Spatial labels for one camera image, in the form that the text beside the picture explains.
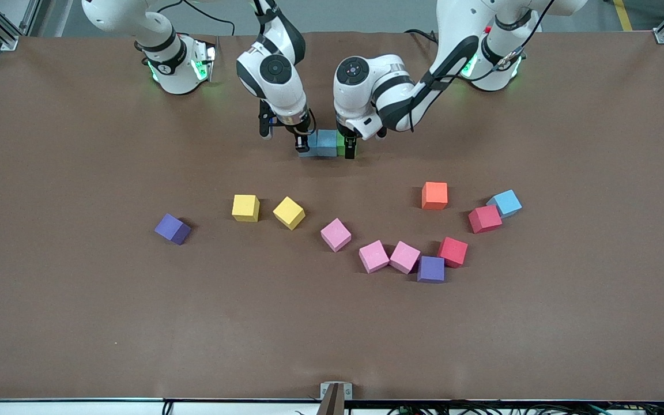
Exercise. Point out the light blue foam cube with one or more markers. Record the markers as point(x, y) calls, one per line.
point(312, 147)
point(327, 144)
point(506, 202)

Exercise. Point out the orange foam cube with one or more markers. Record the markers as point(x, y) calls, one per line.
point(434, 196)

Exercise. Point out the pink foam cube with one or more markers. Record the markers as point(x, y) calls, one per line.
point(404, 257)
point(373, 256)
point(335, 234)

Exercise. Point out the green foam cube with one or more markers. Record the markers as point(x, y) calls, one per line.
point(340, 144)

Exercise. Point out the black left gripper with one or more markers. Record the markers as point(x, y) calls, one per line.
point(350, 146)

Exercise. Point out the white table edge rail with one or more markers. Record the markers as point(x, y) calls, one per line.
point(49, 409)

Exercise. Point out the brown table cover sheet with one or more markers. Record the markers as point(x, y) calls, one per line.
point(78, 323)

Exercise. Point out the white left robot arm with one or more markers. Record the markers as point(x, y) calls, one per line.
point(361, 109)

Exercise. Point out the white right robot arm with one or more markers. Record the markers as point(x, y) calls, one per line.
point(286, 98)

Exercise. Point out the red foam cube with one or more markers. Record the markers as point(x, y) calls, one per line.
point(485, 219)
point(453, 252)

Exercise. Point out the yellow foam cube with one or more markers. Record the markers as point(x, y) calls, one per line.
point(289, 213)
point(245, 208)

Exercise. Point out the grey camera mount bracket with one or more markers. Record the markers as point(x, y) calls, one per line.
point(335, 397)

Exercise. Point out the purple foam cube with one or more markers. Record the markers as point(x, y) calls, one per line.
point(430, 269)
point(172, 229)

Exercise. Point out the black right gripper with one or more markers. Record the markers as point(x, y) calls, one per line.
point(301, 136)

